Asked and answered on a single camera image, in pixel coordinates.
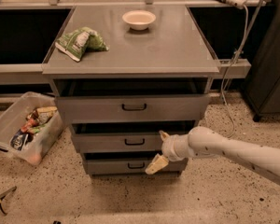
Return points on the green chip bag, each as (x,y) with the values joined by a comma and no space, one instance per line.
(75,44)

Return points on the dark grey cabinet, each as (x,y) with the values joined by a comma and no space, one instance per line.
(262,86)

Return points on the grey top drawer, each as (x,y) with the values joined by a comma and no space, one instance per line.
(102,100)

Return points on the grey bottom drawer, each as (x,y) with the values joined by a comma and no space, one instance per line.
(117,163)

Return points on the red snack packet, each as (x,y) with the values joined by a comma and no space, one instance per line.
(29,125)

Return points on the blue snack packet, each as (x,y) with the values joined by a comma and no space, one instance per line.
(19,140)

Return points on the grey drawer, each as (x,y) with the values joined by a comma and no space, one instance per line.
(125,136)
(117,163)
(102,100)

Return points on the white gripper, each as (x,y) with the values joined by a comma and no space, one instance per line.
(168,147)

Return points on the tan snack packet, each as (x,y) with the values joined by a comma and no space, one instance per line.
(44,114)

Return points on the white bowl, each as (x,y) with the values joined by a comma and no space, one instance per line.
(138,20)

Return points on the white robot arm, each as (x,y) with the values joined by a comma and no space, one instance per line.
(202,142)

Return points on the grey drawer cabinet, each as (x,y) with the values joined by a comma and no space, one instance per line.
(171,47)

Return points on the clear plastic bin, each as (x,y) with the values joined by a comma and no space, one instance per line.
(41,138)

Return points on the metal bar with black loop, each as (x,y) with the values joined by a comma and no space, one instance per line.
(3,196)

